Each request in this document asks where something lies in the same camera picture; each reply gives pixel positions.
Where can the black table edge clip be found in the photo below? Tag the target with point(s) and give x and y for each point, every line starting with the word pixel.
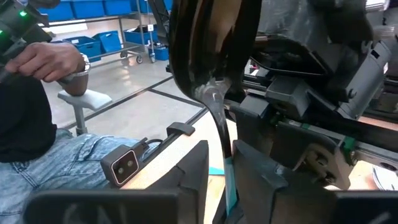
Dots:
pixel 180 128

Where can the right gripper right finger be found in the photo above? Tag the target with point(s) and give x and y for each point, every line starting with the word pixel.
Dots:
pixel 264 199

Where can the person's hand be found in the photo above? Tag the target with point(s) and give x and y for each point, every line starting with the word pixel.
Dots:
pixel 46 60

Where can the grey metal shelf cart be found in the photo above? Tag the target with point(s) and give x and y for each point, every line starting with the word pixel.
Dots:
pixel 139 37

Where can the grey armrest on pole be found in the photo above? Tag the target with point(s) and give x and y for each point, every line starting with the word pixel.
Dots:
pixel 87 99

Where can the person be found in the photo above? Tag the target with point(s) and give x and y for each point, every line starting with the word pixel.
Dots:
pixel 25 124

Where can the small grey depth camera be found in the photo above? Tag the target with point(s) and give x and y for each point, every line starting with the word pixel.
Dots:
pixel 122 166

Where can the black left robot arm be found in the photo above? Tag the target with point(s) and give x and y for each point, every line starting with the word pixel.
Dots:
pixel 342 18

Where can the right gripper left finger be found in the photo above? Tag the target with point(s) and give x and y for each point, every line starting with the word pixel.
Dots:
pixel 186 193

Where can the silver wristwatch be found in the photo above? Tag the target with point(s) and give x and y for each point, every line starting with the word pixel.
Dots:
pixel 85 63

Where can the blue plastic crate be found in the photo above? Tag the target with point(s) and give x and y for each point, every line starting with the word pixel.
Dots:
pixel 143 5
pixel 160 53
pixel 84 49
pixel 136 36
pixel 117 7
pixel 57 11
pixel 88 8
pixel 109 42

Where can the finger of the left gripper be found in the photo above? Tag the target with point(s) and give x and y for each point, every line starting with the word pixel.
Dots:
pixel 311 152
pixel 253 124

